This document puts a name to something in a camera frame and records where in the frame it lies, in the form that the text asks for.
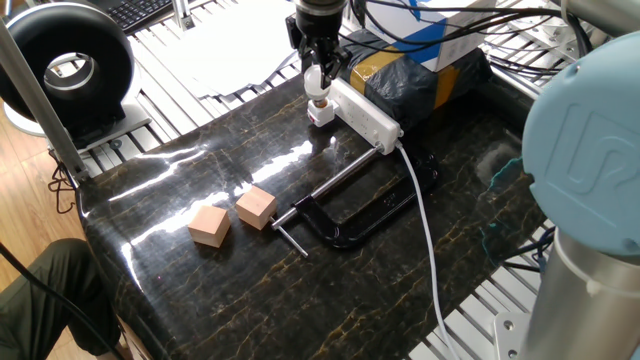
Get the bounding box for white blue cardboard box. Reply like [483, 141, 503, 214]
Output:
[364, 0, 496, 74]

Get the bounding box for white power strip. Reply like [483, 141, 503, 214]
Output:
[329, 77, 405, 156]

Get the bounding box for black keyboard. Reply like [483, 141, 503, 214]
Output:
[97, 0, 174, 35]

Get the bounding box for black C-clamp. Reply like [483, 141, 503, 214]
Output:
[270, 142, 441, 259]

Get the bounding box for white paper sheets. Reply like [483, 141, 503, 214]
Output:
[144, 7, 304, 99]

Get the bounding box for black plastic wrapped package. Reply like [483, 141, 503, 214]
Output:
[339, 28, 494, 131]

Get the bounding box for black round duct fan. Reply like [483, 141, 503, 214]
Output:
[0, 2, 154, 154]

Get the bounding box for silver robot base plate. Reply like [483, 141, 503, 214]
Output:
[492, 312, 534, 360]

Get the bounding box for thin black cable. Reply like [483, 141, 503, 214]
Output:
[0, 242, 126, 360]

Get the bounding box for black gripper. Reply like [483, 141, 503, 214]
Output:
[285, 3, 354, 91]

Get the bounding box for white bulb holder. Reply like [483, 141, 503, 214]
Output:
[307, 98, 337, 128]

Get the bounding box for dark trousered person leg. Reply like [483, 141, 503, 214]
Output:
[0, 238, 121, 360]

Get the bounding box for wooden cube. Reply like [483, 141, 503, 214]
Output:
[234, 185, 279, 231]
[187, 204, 232, 249]

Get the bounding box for white light bulb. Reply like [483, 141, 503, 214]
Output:
[303, 64, 332, 104]

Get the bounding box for tangled dark cable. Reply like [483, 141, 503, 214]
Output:
[47, 149, 77, 215]

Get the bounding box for white power strip cable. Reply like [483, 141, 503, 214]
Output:
[394, 142, 464, 360]

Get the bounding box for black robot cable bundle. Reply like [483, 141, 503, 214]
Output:
[339, 0, 594, 76]

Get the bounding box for aluminium frame post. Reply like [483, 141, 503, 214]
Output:
[0, 19, 91, 184]
[172, 0, 196, 31]

